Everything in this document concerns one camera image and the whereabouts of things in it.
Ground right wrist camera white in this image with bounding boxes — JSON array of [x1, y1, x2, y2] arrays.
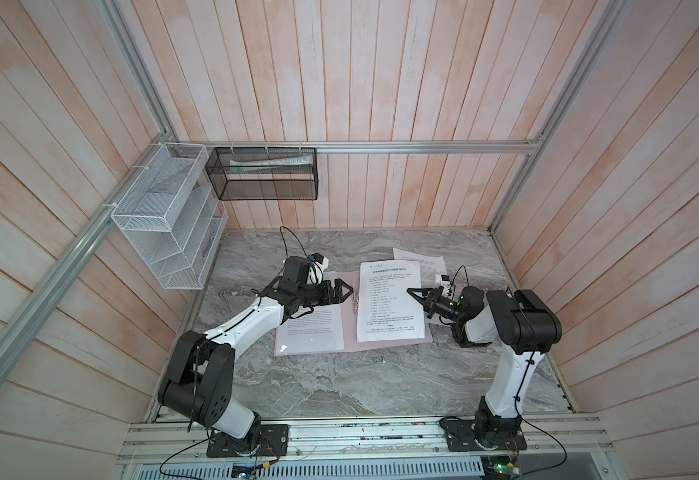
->
[[435, 274, 453, 297]]

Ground paper in black basket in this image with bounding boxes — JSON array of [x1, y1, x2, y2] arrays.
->
[[228, 154, 314, 174]]

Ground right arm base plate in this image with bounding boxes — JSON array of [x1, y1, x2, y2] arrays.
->
[[439, 416, 527, 452]]

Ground black mesh wall basket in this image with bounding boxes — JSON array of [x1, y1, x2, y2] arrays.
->
[[205, 146, 319, 201]]

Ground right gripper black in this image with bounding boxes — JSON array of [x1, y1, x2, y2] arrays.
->
[[407, 288, 463, 325]]

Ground printed paper sheets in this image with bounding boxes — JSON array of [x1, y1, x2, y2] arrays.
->
[[357, 260, 425, 342]]

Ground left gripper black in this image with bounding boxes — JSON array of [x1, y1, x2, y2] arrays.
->
[[296, 278, 353, 307]]

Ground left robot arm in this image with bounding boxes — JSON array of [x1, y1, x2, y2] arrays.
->
[[157, 255, 353, 455]]

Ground white wire mesh file rack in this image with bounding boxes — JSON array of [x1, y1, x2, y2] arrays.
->
[[111, 143, 228, 290]]

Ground printed paper sheet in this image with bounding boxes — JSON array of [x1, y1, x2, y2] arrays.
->
[[274, 304, 345, 357], [393, 248, 451, 288]]

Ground pink file folder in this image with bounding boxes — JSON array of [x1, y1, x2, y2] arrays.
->
[[273, 269, 435, 358]]

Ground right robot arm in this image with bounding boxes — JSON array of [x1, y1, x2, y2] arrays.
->
[[407, 286, 563, 452]]

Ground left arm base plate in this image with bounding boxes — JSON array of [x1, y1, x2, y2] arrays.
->
[[206, 423, 289, 458]]

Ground aluminium front rail frame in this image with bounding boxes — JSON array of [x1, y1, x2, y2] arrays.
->
[[115, 413, 627, 479]]

